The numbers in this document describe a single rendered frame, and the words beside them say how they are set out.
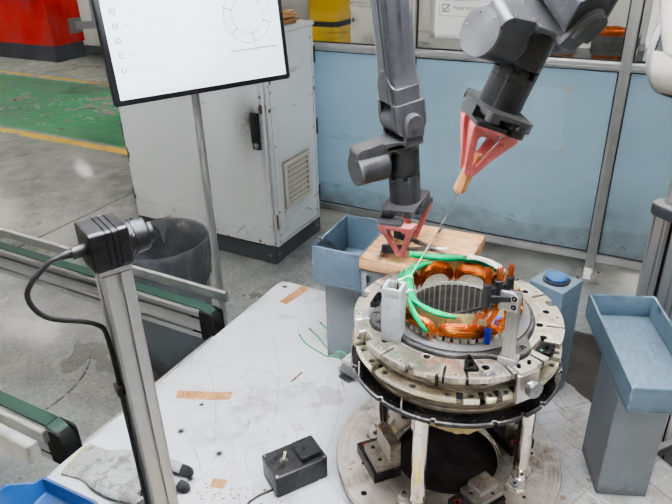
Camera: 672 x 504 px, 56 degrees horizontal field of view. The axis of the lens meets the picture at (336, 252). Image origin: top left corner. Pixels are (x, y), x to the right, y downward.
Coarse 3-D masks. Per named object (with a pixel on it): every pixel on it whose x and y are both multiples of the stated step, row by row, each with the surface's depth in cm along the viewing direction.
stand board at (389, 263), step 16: (416, 224) 134; (384, 240) 128; (400, 240) 128; (432, 240) 128; (448, 240) 127; (464, 240) 127; (480, 240) 127; (368, 256) 122; (384, 256) 122; (384, 272) 121
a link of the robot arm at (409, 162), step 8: (392, 152) 110; (400, 152) 110; (408, 152) 110; (416, 152) 111; (392, 160) 111; (400, 160) 111; (408, 160) 110; (416, 160) 111; (392, 168) 112; (400, 168) 111; (408, 168) 111; (416, 168) 112; (400, 176) 112
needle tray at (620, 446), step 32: (608, 320) 108; (640, 320) 108; (608, 352) 97; (640, 352) 100; (608, 384) 101; (640, 384) 93; (608, 416) 100; (640, 416) 97; (608, 448) 101; (640, 448) 100; (608, 480) 104; (640, 480) 103
